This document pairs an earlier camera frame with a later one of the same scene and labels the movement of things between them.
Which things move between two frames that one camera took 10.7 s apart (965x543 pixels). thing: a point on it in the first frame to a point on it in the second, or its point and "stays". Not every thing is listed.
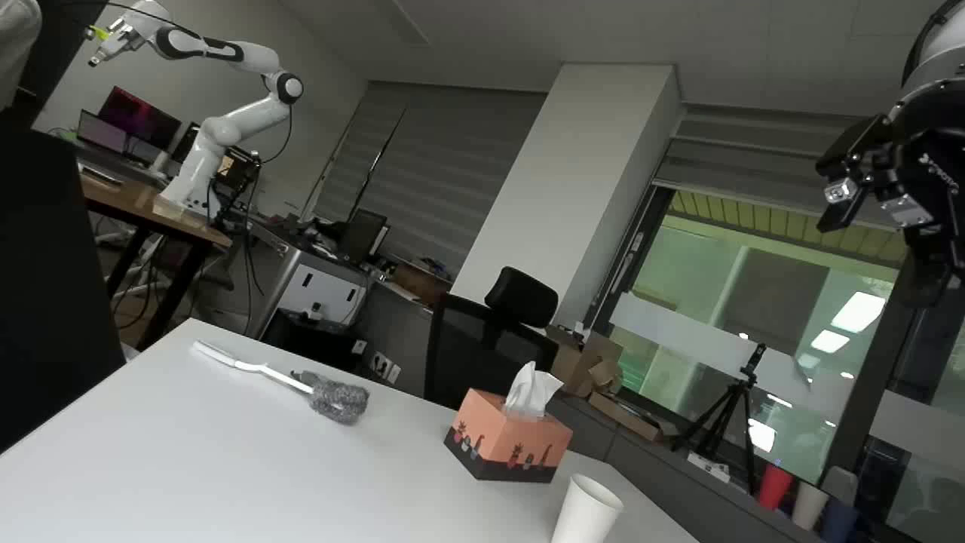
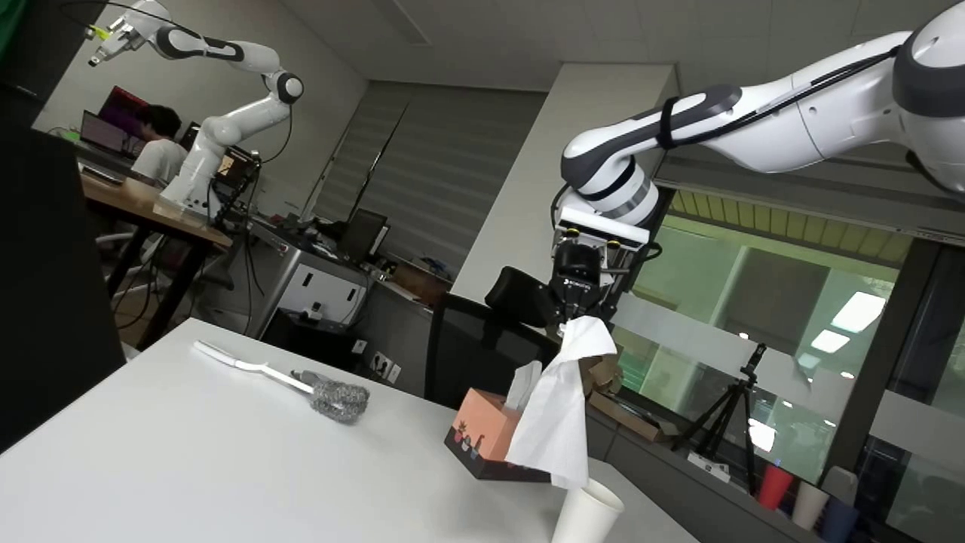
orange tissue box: x=497 y=442 stays
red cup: x=773 y=486 stays
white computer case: x=320 y=292 stays
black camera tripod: x=710 y=434 stays
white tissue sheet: x=532 y=389 to x=554 y=433
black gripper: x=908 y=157 to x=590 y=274
